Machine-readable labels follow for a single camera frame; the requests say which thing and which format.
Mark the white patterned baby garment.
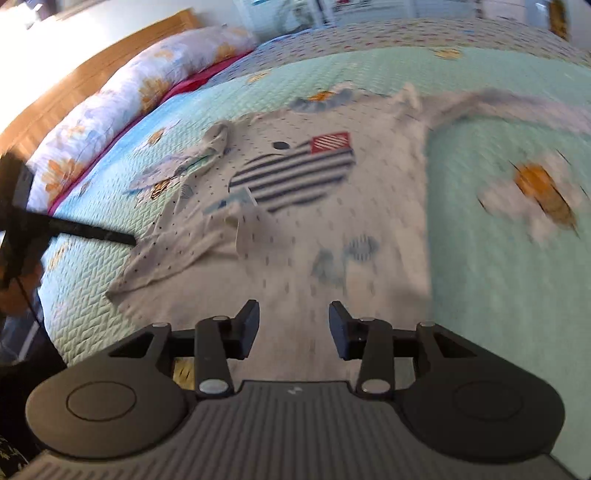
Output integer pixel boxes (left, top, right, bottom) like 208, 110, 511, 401
106, 85, 590, 380

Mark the left hand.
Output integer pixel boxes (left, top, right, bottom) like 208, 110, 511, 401
0, 262, 44, 317

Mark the wooden headboard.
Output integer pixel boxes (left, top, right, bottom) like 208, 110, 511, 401
1, 8, 202, 159

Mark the magenta bed sheet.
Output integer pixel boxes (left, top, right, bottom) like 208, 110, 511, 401
45, 50, 256, 216

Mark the mint green bee quilt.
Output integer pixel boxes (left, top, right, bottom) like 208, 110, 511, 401
40, 47, 590, 479

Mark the floral long pillow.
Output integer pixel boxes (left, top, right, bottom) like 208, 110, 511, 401
27, 26, 257, 212

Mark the electric fan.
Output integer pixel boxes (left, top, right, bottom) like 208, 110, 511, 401
274, 0, 317, 34

